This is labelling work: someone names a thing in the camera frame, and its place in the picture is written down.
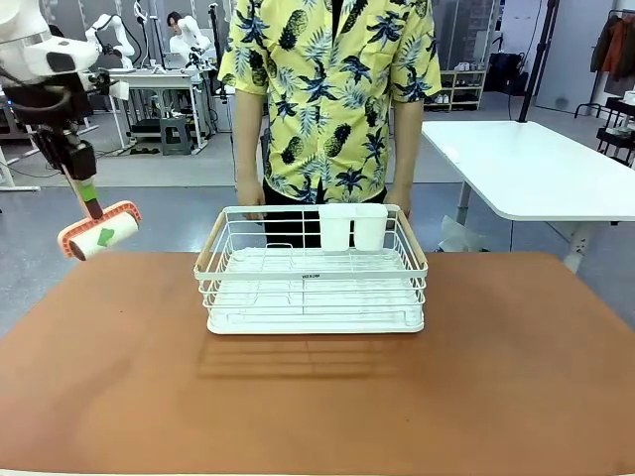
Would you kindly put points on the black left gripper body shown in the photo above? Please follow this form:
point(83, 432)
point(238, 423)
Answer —
point(74, 156)

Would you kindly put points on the orange lint roller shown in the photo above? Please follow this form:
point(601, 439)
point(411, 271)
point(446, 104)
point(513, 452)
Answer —
point(109, 235)

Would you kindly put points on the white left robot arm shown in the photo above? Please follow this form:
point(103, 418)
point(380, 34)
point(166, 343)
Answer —
point(35, 44)

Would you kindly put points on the person's left forearm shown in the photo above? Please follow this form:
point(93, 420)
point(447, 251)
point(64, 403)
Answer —
point(409, 141)

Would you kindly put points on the person's right forearm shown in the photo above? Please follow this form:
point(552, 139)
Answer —
point(248, 134)

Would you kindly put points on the person's right hand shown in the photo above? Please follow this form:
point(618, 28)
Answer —
point(250, 198)

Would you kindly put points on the person's left hand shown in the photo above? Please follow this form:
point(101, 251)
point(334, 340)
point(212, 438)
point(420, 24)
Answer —
point(403, 198)

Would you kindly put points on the grey plastic stool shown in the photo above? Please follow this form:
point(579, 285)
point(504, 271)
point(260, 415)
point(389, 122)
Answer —
point(175, 138)

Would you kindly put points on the white background desk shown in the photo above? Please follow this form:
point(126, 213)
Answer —
point(154, 79)

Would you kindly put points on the background person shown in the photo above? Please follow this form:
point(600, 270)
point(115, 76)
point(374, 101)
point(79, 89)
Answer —
point(174, 24)

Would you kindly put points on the black trousers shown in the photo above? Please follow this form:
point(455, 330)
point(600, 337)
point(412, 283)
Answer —
point(288, 218)

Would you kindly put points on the person in yellow pineapple shirt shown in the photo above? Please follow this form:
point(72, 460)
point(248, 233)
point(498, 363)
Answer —
point(327, 99)

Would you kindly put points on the white plastic cutlery holder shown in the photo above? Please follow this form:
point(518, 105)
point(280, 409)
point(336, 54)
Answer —
point(352, 225)

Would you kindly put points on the clear plastic bag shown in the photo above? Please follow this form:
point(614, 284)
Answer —
point(461, 238)

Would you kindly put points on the wooden shoe shelf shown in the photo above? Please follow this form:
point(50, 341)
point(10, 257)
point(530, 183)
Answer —
point(459, 91)

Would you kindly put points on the white table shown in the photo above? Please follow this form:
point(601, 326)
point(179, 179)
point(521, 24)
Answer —
point(526, 163)

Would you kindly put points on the black stand pole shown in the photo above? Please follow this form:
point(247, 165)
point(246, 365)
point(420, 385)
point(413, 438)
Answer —
point(538, 54)

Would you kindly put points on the black utility cart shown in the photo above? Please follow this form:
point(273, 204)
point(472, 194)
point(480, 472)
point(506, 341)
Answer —
point(617, 131)

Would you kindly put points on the clothes rack with garments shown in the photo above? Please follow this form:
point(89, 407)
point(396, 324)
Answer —
point(615, 49)

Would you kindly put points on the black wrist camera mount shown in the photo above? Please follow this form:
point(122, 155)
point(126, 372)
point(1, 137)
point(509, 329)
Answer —
point(44, 101)

